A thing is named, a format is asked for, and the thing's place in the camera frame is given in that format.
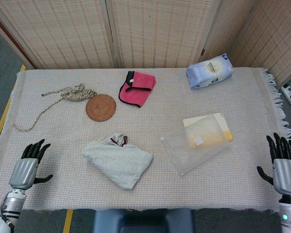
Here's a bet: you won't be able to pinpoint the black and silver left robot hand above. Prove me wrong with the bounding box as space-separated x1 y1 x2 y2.
9 138 53 190

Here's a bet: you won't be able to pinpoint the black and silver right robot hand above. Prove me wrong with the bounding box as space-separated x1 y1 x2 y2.
257 132 291 196

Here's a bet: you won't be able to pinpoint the white clothes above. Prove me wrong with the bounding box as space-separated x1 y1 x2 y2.
81 132 154 190

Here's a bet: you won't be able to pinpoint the transparent plastic bag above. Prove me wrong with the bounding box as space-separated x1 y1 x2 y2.
161 113 233 176

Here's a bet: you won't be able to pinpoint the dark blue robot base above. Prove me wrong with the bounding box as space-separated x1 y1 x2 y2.
92 208 195 233

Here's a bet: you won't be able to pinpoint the woven fringed tablecloth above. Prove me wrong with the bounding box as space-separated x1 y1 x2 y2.
0 67 291 214

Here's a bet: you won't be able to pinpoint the yellow floor tape strip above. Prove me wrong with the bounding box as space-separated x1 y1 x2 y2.
62 209 74 233
0 64 27 158

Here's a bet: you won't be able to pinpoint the white device on floor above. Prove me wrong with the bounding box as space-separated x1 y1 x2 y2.
280 81 291 109

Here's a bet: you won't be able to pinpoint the white and yellow book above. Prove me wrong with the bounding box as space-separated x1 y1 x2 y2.
182 112 233 148

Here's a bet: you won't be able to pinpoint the round brown woven coaster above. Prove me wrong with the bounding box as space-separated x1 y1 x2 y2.
85 93 117 122

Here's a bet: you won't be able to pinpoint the blue and white tissue pack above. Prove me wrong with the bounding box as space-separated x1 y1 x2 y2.
185 53 234 90

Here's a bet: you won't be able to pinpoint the bamboo folding screen panel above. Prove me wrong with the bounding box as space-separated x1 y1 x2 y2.
0 0 122 70
198 0 258 67
105 0 221 69
229 0 291 89

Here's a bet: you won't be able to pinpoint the pink pouch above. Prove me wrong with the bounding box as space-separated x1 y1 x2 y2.
118 70 157 109

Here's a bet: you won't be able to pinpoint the twisted beige rope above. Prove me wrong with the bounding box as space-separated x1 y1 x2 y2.
13 83 97 132

